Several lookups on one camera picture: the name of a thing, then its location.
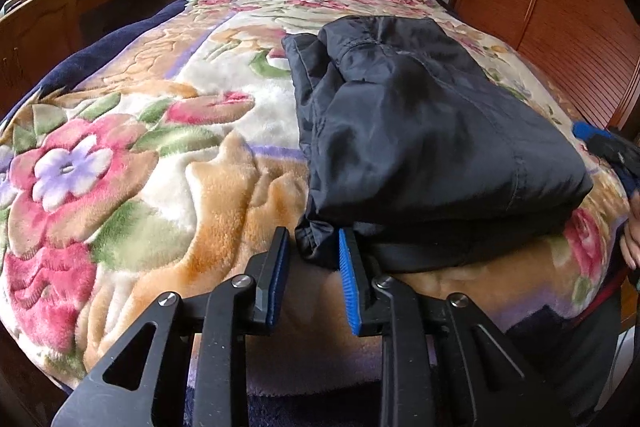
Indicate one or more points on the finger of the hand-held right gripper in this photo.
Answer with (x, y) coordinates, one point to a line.
(586, 130)

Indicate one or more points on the wooden desk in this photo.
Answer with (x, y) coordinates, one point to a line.
(45, 22)

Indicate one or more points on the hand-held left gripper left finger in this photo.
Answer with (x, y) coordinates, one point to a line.
(277, 277)

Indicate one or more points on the black jacket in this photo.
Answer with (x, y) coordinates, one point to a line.
(425, 122)

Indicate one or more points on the floral plush blanket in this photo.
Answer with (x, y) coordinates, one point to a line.
(150, 167)

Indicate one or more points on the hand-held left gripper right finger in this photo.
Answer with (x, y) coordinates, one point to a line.
(349, 279)

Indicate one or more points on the person's right hand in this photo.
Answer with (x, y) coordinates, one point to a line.
(633, 244)

